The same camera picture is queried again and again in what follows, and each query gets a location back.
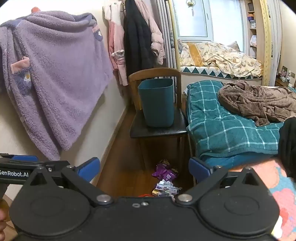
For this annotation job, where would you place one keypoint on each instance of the white framed window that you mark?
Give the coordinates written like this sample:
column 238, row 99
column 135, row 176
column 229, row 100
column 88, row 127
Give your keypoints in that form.
column 196, row 23

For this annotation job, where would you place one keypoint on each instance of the wooden bedside table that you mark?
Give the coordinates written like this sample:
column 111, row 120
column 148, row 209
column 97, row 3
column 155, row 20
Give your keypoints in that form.
column 285, row 80

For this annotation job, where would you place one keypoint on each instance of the black coat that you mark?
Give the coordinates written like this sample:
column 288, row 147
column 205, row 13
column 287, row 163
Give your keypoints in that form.
column 137, row 41

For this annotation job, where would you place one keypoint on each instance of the purple fleece robe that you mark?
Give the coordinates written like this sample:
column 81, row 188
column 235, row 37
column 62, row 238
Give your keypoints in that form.
column 57, row 76

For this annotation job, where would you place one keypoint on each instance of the wall shelf unit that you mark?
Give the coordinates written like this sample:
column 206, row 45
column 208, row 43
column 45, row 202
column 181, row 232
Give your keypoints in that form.
column 252, row 27

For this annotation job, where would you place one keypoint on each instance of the teal plastic bin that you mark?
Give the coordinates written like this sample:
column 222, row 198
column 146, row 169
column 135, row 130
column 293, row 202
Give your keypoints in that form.
column 157, row 104

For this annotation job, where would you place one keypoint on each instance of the orange foam net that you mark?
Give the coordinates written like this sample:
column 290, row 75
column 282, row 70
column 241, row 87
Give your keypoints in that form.
column 145, row 195

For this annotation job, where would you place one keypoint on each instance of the white crumpled wrapper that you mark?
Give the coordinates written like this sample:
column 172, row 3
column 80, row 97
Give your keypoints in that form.
column 173, row 191

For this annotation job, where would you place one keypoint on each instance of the white coffee sachet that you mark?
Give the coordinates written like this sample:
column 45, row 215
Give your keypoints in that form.
column 164, row 184

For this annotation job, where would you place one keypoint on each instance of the pink puffer jacket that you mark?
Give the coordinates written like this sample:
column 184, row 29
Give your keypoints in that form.
column 157, row 34

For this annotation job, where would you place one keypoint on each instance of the triangle patterned mat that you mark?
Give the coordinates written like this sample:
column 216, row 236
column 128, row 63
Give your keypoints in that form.
column 203, row 70

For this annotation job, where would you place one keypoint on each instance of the teal checked blanket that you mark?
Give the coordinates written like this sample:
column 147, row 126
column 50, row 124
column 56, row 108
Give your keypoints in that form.
column 215, row 125

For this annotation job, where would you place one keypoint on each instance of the wooden chair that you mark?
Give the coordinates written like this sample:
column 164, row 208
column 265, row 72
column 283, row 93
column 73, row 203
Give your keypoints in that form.
column 157, row 132

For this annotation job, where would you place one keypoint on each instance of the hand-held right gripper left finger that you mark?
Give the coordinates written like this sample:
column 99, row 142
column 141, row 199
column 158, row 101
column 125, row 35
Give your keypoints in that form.
column 89, row 170

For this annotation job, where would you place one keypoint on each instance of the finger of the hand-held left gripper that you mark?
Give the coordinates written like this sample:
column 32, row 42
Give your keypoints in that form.
column 25, row 158

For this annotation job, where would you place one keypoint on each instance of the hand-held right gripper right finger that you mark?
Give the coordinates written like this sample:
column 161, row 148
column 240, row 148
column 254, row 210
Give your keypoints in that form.
column 198, row 168

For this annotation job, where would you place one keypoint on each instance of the pink patterned cloth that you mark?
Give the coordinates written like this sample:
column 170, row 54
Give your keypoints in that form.
column 284, row 197

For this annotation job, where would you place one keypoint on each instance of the hanging ornament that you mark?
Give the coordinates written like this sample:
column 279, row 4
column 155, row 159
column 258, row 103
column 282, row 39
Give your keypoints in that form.
column 191, row 7

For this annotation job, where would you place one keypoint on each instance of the blue bed sheet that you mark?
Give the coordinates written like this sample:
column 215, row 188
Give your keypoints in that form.
column 238, row 161

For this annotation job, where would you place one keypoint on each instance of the person's left hand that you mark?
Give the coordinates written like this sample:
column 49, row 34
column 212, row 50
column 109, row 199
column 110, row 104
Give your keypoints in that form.
column 1, row 220

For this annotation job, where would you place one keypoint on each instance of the yellow sachet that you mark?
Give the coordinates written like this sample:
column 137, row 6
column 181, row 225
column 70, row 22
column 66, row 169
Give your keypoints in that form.
column 156, row 192

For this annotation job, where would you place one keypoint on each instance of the black cloth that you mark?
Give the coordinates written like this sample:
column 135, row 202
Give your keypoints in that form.
column 289, row 146

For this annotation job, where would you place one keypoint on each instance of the pink and white jacket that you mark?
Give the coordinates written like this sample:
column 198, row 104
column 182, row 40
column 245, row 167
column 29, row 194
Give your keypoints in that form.
column 116, row 46

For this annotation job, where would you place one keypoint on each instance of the yellow wooden post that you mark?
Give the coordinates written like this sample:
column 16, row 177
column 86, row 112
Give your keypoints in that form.
column 266, row 41

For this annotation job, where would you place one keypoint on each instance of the purple snack bag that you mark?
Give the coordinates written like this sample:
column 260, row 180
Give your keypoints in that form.
column 163, row 165
column 170, row 175

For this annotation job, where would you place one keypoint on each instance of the yellow floral duvet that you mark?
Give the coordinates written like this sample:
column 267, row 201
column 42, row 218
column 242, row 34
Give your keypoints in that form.
column 219, row 58

